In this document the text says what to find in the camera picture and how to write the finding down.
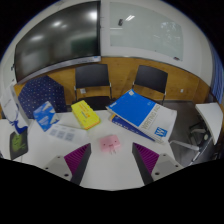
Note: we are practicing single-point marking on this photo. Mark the large glass whiteboard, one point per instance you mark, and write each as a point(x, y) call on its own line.
point(150, 30)

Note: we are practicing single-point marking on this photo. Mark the black chair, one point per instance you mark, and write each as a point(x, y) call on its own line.
point(91, 75)
point(150, 78)

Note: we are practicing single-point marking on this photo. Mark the white power strip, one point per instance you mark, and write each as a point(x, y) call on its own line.
point(65, 134)

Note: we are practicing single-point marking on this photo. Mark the pink charger block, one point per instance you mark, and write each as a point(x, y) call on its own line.
point(109, 142)

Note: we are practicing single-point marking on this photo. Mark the black mouse pad green print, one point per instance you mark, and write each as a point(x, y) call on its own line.
point(18, 145)

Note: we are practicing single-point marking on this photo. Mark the white side table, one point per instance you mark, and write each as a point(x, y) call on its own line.
point(210, 118)

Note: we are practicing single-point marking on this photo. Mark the blue curtain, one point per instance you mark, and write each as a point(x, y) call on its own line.
point(218, 76)

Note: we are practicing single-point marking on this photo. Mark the blue writing pad notebook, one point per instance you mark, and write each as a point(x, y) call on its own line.
point(136, 108)

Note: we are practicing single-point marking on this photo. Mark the black whiteboard eraser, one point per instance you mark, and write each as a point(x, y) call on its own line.
point(120, 22)

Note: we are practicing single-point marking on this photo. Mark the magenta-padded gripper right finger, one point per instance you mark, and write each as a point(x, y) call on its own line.
point(146, 157)

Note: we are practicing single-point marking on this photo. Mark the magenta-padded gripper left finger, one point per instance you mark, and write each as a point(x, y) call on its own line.
point(77, 156)

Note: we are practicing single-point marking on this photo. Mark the large black display screen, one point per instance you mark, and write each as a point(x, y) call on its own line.
point(56, 40)

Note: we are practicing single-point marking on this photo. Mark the yellow box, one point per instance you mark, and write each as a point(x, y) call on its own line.
point(85, 114)

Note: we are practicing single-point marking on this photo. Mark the dark blue notebook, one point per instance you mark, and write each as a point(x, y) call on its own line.
point(125, 124)

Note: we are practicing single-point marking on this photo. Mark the blue tissue box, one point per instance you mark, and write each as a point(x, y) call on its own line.
point(45, 116)

